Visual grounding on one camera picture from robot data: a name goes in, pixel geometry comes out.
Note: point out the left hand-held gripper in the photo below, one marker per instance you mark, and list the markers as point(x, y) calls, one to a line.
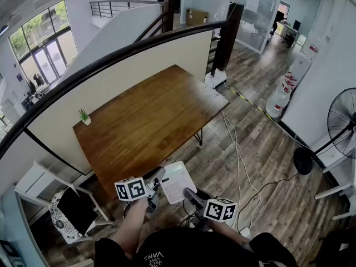
point(130, 191)

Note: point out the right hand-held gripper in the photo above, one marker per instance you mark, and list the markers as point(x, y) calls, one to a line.
point(219, 209)

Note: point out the white calculator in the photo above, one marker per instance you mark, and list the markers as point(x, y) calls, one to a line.
point(175, 183)

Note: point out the person's right forearm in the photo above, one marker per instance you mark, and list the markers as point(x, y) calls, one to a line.
point(225, 230)

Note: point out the person's left forearm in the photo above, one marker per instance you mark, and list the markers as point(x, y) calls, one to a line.
point(135, 227)

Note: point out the person's black shirt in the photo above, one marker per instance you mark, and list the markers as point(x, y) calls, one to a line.
point(194, 249)

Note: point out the wooden table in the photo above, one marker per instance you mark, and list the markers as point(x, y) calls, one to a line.
point(144, 121)

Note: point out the white power adapter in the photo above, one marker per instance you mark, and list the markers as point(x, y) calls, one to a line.
point(246, 232)

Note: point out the small potted green plant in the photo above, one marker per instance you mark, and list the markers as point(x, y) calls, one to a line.
point(84, 116)

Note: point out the beige partition panel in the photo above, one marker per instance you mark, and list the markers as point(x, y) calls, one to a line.
point(125, 79)

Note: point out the patterned chair cushion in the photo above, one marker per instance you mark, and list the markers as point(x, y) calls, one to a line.
point(62, 221)

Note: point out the white chair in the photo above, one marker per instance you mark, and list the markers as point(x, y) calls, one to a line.
point(41, 185)

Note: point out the black curved handrail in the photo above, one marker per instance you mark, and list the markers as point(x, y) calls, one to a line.
point(111, 63)

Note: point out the black standing fan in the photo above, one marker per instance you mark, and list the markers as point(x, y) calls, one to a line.
point(333, 132)

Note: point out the glass entrance door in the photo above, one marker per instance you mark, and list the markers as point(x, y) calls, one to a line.
point(49, 60)

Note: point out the cardboard box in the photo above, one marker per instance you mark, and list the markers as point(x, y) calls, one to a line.
point(197, 16)

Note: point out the black metal stair railing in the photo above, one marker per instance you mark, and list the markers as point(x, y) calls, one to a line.
point(116, 8)

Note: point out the dark wooden post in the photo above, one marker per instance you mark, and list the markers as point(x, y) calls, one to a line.
point(229, 37)

